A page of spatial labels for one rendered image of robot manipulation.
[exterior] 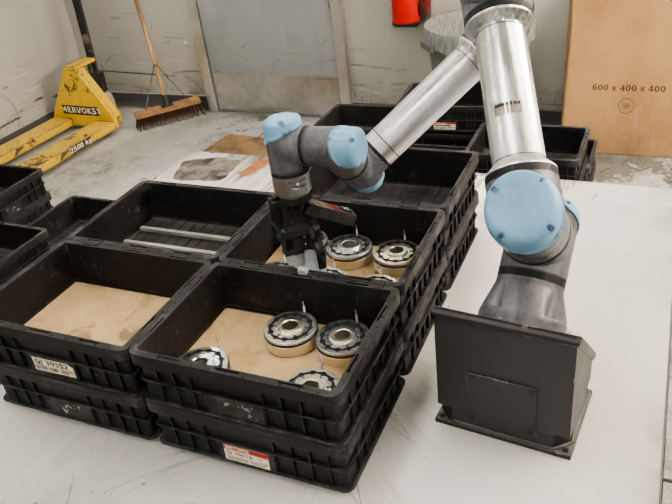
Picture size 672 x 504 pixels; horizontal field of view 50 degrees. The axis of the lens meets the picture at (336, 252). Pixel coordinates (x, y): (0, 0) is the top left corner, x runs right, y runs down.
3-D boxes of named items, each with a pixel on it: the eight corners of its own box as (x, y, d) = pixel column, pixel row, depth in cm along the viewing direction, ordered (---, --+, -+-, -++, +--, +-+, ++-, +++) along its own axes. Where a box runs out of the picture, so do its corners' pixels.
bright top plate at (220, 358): (239, 357, 130) (239, 354, 129) (204, 392, 123) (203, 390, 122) (197, 343, 135) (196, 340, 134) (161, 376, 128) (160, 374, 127)
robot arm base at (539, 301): (563, 343, 128) (574, 290, 129) (567, 336, 114) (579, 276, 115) (479, 324, 133) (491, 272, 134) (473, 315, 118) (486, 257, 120)
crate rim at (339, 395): (402, 298, 131) (402, 287, 130) (339, 410, 108) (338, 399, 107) (217, 270, 147) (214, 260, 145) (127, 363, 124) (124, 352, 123)
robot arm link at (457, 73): (515, 2, 143) (339, 173, 150) (504, -29, 133) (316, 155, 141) (555, 35, 138) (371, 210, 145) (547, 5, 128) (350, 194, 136)
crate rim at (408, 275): (447, 218, 154) (447, 209, 153) (402, 298, 131) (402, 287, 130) (282, 201, 169) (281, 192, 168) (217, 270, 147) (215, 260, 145)
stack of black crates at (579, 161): (582, 232, 285) (591, 126, 262) (571, 273, 262) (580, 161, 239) (482, 222, 301) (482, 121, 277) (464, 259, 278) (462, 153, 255)
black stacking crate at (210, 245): (287, 236, 174) (280, 195, 168) (225, 307, 152) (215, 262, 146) (154, 220, 190) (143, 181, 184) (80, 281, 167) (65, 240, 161)
